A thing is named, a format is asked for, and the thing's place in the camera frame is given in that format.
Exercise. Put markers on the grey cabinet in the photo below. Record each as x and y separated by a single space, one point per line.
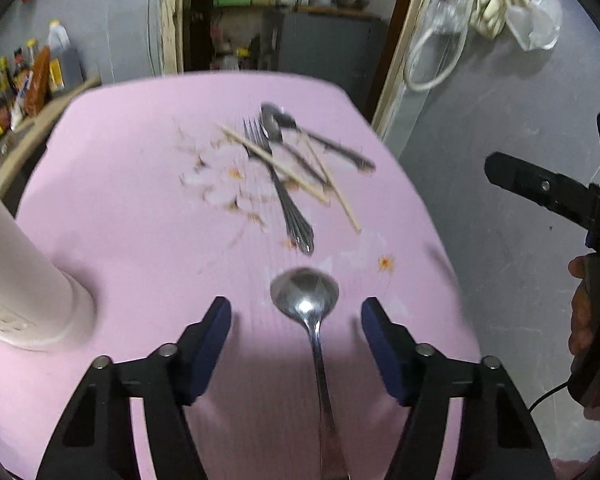
325 55

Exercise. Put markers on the wooden chopstick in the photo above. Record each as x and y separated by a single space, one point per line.
275 162
337 190

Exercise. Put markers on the steel bowl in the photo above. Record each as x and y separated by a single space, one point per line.
355 2

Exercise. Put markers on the steel fork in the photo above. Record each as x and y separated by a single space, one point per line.
282 195

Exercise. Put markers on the clear plastic bag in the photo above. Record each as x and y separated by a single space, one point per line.
447 12

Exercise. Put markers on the sauce bottle red label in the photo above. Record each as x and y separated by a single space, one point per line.
20 67

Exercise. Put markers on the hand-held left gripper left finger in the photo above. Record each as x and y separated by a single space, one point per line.
205 355

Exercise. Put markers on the orange noodle packet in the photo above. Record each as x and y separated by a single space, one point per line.
37 85

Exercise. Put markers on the clear bottle yellow cap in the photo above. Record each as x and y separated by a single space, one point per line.
31 49

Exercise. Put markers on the large steel spoon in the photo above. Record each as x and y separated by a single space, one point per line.
305 290

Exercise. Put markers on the person's right hand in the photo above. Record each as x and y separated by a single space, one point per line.
580 310

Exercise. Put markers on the slim dark sauce bottle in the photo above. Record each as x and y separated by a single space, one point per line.
5 82

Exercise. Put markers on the white plastic utensil basket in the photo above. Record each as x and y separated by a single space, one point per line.
25 280

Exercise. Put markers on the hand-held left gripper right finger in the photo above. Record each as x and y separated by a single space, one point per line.
385 355

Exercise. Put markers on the wooden door frame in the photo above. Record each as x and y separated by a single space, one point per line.
405 60

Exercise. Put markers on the white seasoning pouch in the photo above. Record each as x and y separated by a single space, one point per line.
17 115

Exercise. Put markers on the pink tablecloth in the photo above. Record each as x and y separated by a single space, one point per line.
155 220

